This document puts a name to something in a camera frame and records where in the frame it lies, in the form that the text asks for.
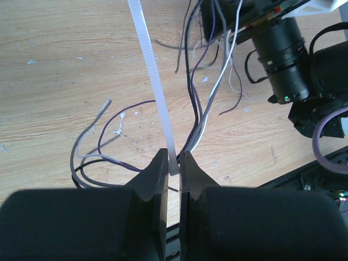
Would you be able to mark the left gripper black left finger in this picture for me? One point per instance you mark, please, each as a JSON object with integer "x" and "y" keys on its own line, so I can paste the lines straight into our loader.
{"x": 124, "y": 222}

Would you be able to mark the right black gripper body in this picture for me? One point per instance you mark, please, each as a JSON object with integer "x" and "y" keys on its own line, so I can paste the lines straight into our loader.
{"x": 261, "y": 21}

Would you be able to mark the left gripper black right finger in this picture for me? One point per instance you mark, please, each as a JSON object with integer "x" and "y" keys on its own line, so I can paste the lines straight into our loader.
{"x": 237, "y": 223}

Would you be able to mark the white zip tie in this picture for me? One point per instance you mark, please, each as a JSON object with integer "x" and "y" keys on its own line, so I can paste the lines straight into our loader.
{"x": 150, "y": 61}

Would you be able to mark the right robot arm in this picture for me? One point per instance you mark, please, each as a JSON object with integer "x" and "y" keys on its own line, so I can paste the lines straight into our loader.
{"x": 313, "y": 81}

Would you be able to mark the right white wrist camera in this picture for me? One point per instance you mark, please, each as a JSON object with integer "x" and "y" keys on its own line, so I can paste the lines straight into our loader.
{"x": 315, "y": 7}

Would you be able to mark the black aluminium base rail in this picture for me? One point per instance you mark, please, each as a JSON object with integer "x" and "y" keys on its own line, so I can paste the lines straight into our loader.
{"x": 310, "y": 177}

